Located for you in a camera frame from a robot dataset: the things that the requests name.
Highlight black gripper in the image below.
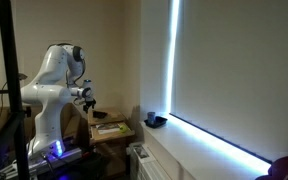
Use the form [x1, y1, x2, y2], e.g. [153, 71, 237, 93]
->
[82, 98, 97, 115]

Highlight black sock with grey trim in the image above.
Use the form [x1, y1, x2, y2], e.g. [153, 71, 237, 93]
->
[92, 110, 108, 120]

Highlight aluminium robot base rails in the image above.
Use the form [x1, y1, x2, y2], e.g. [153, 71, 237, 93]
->
[0, 146, 84, 178]

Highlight light wooden drawer unit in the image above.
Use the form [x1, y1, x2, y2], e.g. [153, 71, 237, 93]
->
[0, 102, 82, 143]

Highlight light wooden drawer cabinet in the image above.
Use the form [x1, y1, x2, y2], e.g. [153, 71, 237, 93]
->
[86, 108, 132, 178]

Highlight open wooden drawer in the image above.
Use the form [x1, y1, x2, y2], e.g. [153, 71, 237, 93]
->
[89, 122, 136, 145]

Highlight colourful magazine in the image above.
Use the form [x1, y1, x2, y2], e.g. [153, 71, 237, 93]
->
[95, 122, 122, 136]

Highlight blue cup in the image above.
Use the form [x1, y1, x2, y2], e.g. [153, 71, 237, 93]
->
[146, 111, 157, 127]

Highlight dark blue plastic tray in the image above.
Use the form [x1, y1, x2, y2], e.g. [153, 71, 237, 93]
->
[143, 115, 169, 130]

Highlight black metal stand pole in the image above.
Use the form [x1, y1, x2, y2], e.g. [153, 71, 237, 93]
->
[0, 0, 32, 180]

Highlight white radiator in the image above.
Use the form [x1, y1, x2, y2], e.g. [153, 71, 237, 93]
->
[128, 141, 172, 180]

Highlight grey roller window blind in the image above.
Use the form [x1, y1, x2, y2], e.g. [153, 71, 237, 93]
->
[169, 0, 288, 165]

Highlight thin black hanging cable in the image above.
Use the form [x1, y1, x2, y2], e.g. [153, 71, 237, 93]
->
[0, 81, 9, 133]

